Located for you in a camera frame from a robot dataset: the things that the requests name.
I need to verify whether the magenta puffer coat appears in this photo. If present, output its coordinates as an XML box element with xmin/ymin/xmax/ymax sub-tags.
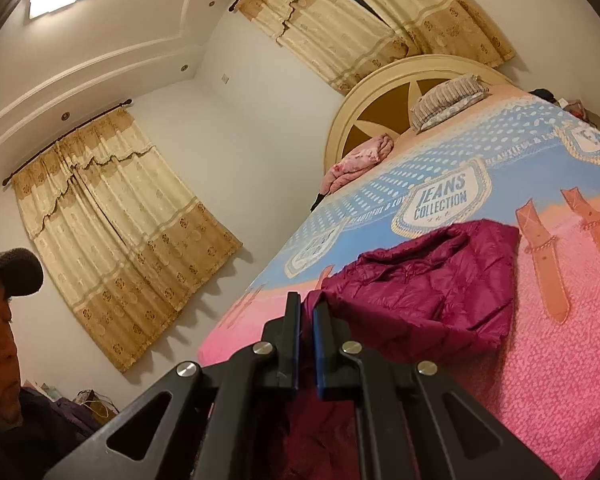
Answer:
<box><xmin>274</xmin><ymin>219</ymin><xmax>519</xmax><ymax>479</ymax></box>

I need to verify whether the pink blue patterned bedspread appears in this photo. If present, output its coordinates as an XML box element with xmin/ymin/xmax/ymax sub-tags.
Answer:
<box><xmin>198</xmin><ymin>86</ymin><xmax>600</xmax><ymax>479</ymax></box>

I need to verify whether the beige side window curtain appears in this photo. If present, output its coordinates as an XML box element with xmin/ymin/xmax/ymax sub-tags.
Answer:
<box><xmin>12</xmin><ymin>107</ymin><xmax>242</xmax><ymax>373</ymax></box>

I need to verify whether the person's head with cap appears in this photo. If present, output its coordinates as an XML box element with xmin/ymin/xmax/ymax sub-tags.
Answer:
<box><xmin>0</xmin><ymin>248</ymin><xmax>43</xmax><ymax>430</ymax></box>

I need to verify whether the pink floral folded blanket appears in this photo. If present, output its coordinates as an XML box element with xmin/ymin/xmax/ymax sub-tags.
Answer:
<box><xmin>318</xmin><ymin>134</ymin><xmax>393</xmax><ymax>195</ymax></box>

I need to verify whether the striped pillow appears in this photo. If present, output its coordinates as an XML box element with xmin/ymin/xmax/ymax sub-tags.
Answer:
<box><xmin>410</xmin><ymin>74</ymin><xmax>490</xmax><ymax>133</ymax></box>

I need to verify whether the cream wooden headboard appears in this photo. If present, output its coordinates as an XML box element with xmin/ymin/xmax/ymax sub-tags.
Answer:
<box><xmin>323</xmin><ymin>54</ymin><xmax>513</xmax><ymax>168</ymax></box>

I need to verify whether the black curtain rod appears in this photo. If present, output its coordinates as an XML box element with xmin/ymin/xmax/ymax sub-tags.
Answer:
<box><xmin>2</xmin><ymin>97</ymin><xmax>134</xmax><ymax>188</ymax></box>

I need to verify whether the beige curtain behind bed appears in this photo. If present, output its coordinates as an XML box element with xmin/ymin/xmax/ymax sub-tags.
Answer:
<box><xmin>236</xmin><ymin>0</ymin><xmax>516</xmax><ymax>94</ymax></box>

